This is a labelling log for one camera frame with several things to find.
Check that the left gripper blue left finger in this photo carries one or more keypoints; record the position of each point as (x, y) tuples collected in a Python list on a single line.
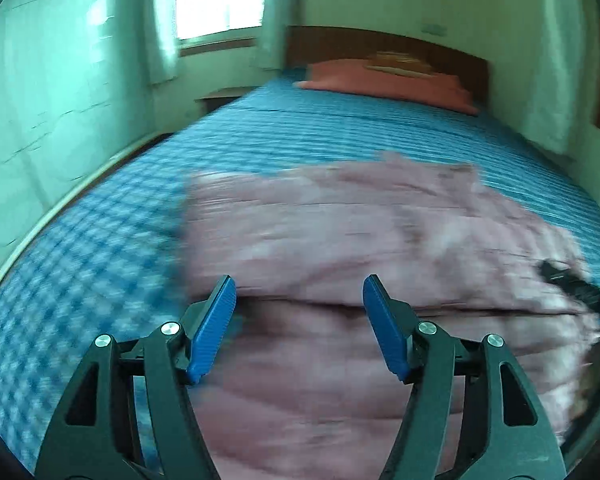
[(93, 432)]

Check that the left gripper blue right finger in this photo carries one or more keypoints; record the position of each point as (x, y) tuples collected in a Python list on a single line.
[(505, 432)]

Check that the pink quilted down jacket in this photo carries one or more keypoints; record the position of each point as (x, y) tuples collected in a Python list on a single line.
[(302, 392)]

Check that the blue plaid bed sheet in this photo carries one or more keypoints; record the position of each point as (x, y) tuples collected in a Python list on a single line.
[(109, 263)]

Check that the green curtain right side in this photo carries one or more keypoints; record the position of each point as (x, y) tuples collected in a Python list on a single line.
[(552, 115)]

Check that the brown patterned small cushion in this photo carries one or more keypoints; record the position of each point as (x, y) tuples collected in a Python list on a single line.
[(397, 63)]

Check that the orange red pillow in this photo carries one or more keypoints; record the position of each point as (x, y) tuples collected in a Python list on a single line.
[(352, 76)]

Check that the dark wooden nightstand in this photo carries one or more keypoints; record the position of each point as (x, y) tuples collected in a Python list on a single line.
[(219, 98)]

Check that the dark wooden headboard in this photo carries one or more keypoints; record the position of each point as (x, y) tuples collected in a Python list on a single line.
[(312, 44)]

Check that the frosted glass wardrobe doors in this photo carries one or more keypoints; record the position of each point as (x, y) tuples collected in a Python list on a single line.
[(74, 91)]

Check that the green curtain beside headboard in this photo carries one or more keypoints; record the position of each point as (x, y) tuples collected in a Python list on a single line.
[(277, 18)]

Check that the green curtain left of window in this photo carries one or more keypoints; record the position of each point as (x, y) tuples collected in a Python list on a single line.
[(161, 40)]

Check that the wall power outlet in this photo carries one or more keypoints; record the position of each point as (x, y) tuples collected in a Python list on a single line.
[(434, 30)]

